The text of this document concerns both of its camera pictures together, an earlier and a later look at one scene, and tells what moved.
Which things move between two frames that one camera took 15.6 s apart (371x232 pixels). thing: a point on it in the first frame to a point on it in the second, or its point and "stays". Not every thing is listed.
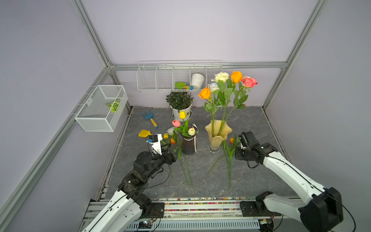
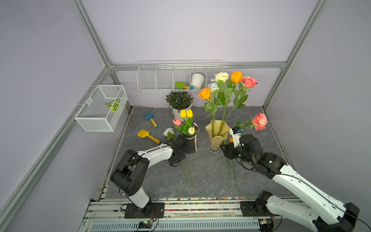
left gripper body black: (158, 161) to (181, 155)
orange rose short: (205, 93) stays
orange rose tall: (236, 78) to (236, 77)
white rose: (213, 86) stays
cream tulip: (191, 131) stays
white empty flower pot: (197, 79) stays
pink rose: (248, 82) stays
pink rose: (229, 154) to (259, 121)
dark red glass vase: (189, 145) stays
